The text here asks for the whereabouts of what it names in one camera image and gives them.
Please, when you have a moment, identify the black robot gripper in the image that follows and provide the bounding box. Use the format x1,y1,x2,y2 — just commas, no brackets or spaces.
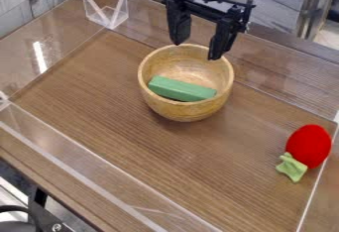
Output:
163,0,255,60

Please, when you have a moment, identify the red plush strawberry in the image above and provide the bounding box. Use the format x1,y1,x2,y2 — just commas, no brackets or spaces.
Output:
275,124,332,183

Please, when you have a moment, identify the wooden bowl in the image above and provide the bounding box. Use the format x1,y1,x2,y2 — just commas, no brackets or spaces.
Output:
137,44,235,122

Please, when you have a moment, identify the green rectangular block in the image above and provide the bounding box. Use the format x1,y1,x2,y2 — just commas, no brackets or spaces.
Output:
148,75,217,102

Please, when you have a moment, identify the metal table leg background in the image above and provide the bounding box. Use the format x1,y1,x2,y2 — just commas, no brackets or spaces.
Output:
295,0,332,41

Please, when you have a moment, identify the clear acrylic corner bracket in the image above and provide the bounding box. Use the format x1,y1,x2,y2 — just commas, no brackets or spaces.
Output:
83,0,128,30

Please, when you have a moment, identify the clear acrylic tray wall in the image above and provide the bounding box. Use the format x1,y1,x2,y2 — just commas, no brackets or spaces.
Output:
0,91,221,232

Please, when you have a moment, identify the black table leg bracket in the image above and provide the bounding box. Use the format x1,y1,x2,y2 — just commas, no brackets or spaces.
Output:
0,189,77,232

